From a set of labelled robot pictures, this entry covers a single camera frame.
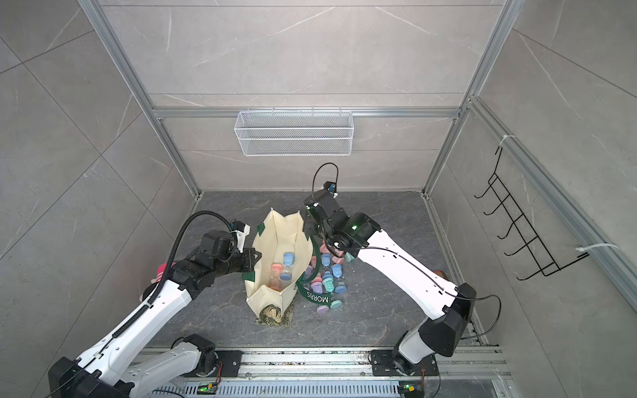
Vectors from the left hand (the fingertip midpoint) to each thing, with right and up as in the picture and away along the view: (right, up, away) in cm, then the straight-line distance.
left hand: (264, 251), depth 77 cm
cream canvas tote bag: (+1, +4, +17) cm, 17 cm away
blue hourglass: (+5, -6, +16) cm, 18 cm away
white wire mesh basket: (+7, +45, +23) cm, 51 cm away
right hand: (+16, +11, -5) cm, 20 cm away
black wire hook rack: (+75, +1, -16) cm, 76 cm away
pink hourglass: (+1, -13, +11) cm, 17 cm away
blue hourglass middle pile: (+24, -9, +13) cm, 29 cm away
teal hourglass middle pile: (+21, -13, +10) cm, 27 cm away
